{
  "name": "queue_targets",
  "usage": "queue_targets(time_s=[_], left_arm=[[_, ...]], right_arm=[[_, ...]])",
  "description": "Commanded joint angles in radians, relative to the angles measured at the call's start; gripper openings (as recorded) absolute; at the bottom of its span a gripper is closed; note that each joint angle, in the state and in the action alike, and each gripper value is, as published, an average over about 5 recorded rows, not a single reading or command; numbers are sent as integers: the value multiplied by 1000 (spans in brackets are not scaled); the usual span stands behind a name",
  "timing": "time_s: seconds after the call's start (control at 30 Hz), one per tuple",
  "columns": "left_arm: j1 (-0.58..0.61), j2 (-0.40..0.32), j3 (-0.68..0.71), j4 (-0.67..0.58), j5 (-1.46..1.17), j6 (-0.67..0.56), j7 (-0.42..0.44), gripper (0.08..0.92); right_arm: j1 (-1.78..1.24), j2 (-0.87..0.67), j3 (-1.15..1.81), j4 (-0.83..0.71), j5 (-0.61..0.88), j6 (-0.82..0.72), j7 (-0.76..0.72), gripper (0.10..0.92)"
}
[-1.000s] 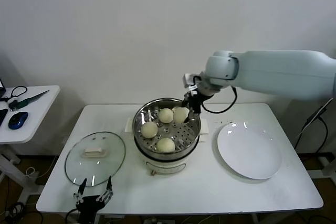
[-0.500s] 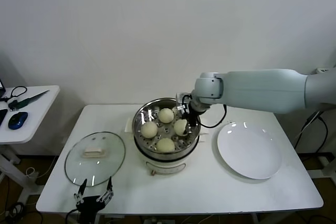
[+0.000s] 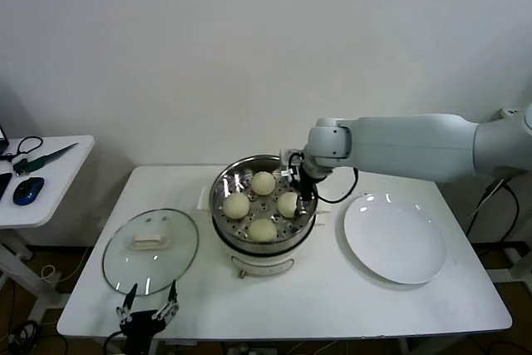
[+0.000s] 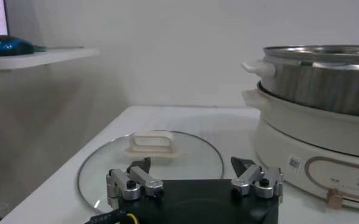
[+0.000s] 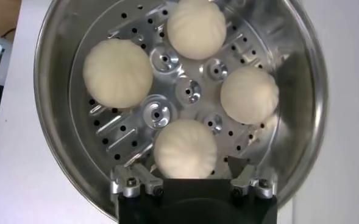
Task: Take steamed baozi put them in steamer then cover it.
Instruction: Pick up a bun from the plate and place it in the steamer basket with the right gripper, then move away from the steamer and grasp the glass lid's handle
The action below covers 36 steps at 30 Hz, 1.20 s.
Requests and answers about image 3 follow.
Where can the blue computer mouse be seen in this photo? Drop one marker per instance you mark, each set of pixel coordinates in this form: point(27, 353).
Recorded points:
point(28, 190)

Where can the round glass pot lid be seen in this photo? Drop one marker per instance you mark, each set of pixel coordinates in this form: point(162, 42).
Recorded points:
point(124, 263)

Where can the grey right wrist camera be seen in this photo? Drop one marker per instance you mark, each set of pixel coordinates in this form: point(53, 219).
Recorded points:
point(287, 161)

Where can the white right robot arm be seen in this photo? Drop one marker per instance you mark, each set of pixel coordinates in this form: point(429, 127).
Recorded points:
point(415, 143)

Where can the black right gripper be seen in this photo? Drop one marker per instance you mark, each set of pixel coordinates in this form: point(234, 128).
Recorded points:
point(306, 175)

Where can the white electric cooker pot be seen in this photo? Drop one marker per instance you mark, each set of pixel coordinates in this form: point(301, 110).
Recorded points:
point(257, 265)

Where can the white shelf with label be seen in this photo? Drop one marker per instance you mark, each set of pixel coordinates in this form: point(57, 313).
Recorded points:
point(511, 111)

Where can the small white side table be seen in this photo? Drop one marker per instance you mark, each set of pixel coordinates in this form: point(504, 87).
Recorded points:
point(62, 188)

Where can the white steamed baozi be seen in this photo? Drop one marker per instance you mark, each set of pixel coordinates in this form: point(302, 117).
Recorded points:
point(237, 205)
point(287, 204)
point(262, 230)
point(263, 183)

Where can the large white plate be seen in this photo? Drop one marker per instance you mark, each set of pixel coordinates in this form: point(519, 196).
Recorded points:
point(395, 238)

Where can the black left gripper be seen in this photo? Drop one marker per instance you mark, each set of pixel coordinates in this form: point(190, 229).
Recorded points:
point(141, 322)

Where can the perforated steel steamer basket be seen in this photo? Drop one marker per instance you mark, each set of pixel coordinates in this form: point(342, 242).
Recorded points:
point(222, 188)

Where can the long dark green tool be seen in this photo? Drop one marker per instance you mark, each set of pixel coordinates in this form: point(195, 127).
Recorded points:
point(50, 157)

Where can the dark laptop corner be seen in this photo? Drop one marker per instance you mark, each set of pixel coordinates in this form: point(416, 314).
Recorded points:
point(3, 134)

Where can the black phone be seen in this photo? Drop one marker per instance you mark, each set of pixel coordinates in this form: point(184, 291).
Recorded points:
point(5, 184)

